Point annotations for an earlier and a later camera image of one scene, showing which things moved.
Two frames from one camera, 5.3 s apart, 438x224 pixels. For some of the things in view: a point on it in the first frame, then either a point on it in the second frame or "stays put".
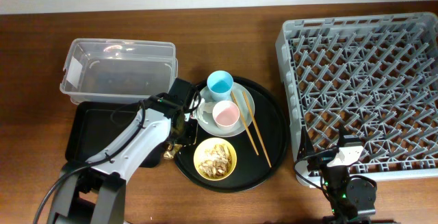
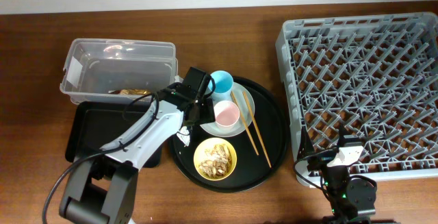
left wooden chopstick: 246,126 stays put
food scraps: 217,162 stays put
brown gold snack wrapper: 170,150 → 131,92
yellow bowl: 215,159 stays put
